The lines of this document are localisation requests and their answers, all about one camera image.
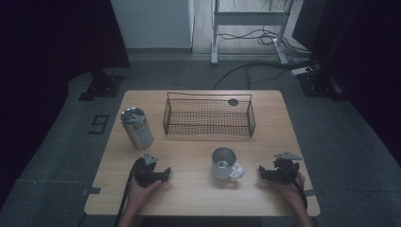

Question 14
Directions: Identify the long black floor cable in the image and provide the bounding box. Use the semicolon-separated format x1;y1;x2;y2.
212;60;318;91

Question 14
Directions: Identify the black stand base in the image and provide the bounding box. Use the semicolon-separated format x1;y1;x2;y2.
78;67;125;102
297;71;349;102

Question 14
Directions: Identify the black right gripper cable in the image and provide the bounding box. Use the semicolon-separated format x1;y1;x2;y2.
282;168;308;210

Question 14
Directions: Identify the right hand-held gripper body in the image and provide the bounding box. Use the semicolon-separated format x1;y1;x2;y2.
272;151;304;184

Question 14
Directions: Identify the person's left hand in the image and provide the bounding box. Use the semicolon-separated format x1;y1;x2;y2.
127;179;164;213

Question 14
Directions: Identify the tangle of black floor cables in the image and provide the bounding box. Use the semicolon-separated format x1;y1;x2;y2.
217;0;316;61

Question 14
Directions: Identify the person's right hand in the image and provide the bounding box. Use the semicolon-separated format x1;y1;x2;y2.
273;172;308;209

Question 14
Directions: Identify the white power strip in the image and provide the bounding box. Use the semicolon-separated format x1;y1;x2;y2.
290;65;315;77

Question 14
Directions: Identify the dark curtain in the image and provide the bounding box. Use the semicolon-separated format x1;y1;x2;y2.
0;0;131;202
291;0;401;159

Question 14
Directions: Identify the steel mug with white handle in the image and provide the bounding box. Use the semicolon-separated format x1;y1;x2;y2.
211;147;246;182

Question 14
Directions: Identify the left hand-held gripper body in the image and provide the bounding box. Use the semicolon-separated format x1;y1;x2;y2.
131;152;166;188

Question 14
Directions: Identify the white metal desk frame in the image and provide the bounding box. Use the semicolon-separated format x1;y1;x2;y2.
210;0;296;66

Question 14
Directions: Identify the black wire mesh basket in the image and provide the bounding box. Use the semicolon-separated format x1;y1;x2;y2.
162;92;256;138

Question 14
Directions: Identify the steel tumbler bottle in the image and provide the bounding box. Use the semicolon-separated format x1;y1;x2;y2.
119;106;154;151

